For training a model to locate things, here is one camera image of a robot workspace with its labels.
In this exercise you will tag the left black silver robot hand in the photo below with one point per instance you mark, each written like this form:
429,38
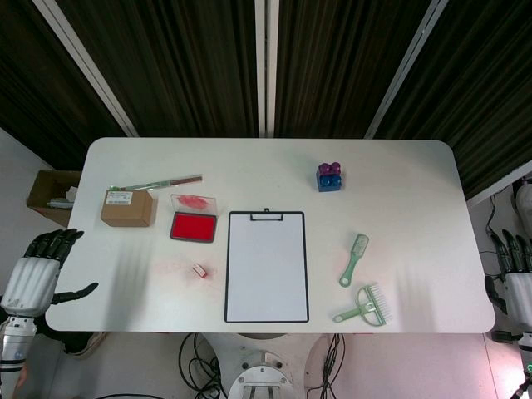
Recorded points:
31,278

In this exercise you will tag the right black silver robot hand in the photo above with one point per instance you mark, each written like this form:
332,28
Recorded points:
519,291

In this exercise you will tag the small red stamp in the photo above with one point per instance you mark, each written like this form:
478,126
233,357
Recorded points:
200,270

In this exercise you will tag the white and silver robot base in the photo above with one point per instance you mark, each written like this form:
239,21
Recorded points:
262,374

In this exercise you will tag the red ink pad case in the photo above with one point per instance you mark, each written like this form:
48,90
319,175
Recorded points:
193,226

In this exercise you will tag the black clipboard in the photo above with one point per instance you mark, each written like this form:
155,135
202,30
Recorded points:
266,216

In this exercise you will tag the black caster wheel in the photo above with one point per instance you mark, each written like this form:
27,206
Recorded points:
503,336

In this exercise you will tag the open cardboard box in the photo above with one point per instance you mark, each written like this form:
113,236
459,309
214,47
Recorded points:
41,195

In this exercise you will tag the small closed cardboard box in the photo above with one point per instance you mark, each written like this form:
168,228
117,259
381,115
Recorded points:
124,212

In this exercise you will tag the green rake comb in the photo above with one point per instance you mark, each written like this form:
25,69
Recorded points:
370,307

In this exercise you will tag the long plastic-wrapped ruler packet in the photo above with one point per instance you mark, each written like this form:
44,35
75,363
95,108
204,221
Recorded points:
166,182

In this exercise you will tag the narrow green brush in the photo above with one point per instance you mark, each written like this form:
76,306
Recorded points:
356,251

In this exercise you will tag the blue toy block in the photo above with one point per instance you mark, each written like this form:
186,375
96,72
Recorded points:
331,183

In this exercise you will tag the purple toy block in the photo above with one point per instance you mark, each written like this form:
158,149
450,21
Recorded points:
330,168

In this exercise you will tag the white paper sheet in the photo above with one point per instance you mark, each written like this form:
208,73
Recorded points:
266,270

